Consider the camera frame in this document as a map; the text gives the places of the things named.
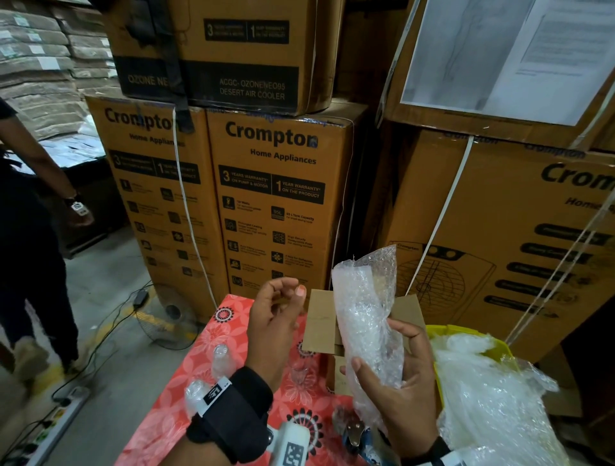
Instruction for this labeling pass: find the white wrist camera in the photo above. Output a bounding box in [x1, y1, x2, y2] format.
[269, 422, 313, 466]

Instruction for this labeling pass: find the tape dispenser with tape roll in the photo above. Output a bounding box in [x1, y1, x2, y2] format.
[334, 411, 397, 466]

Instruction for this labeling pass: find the person's left hand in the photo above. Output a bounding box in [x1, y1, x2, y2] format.
[245, 277, 309, 390]

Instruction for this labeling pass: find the black wristband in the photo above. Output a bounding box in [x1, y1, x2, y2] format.
[402, 437, 453, 466]
[185, 367, 276, 465]

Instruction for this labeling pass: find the pile of white papers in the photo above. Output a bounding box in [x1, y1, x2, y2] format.
[38, 133, 107, 171]

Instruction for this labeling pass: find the person's left forearm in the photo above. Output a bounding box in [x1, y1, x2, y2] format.
[158, 437, 232, 466]

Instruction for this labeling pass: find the person's right hand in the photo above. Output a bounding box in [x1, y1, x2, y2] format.
[350, 319, 441, 458]

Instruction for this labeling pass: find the small cardboard box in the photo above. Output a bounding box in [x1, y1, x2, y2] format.
[302, 288, 427, 397]

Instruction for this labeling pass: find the clear drinking glass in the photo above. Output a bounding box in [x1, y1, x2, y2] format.
[211, 344, 238, 378]

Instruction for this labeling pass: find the bubble wrap bundle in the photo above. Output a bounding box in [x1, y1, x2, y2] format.
[427, 331, 573, 466]

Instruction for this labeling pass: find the white power strip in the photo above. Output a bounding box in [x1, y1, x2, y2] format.
[3, 384, 94, 466]

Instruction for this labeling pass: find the orange floral tablecloth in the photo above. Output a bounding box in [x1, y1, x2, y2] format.
[115, 293, 386, 466]

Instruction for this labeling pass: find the yellow plastic bin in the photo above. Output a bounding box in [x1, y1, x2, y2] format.
[425, 323, 515, 405]

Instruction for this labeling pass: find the stack of Crompton cartons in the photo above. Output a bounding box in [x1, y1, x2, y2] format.
[85, 0, 615, 364]

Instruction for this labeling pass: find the wire-guard floor fan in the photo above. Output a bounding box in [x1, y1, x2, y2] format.
[135, 283, 201, 351]

